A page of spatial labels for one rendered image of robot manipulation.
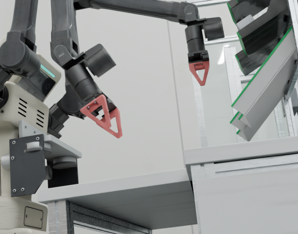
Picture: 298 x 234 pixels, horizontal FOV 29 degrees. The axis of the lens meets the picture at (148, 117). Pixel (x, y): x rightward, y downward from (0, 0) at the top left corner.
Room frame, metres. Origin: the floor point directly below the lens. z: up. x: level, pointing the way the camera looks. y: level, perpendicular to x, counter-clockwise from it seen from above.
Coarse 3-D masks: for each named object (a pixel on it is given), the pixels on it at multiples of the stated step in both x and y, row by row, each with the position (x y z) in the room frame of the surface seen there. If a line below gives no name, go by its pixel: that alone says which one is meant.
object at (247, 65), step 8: (272, 40) 1.48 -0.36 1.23; (264, 48) 1.50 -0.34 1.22; (272, 48) 1.53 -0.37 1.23; (240, 56) 1.49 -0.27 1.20; (256, 56) 1.52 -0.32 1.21; (264, 56) 1.55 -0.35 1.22; (240, 64) 1.52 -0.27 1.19; (248, 64) 1.55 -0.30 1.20; (256, 64) 1.58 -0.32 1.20; (248, 72) 1.60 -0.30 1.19
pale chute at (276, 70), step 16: (288, 32) 1.31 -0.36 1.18; (288, 48) 1.31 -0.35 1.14; (272, 64) 1.32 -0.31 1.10; (288, 64) 1.34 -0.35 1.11; (256, 80) 1.34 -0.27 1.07; (272, 80) 1.33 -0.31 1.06; (240, 96) 1.35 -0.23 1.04; (256, 96) 1.34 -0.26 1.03; (272, 96) 1.42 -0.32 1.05; (240, 112) 1.35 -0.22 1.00; (256, 112) 1.40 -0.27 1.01
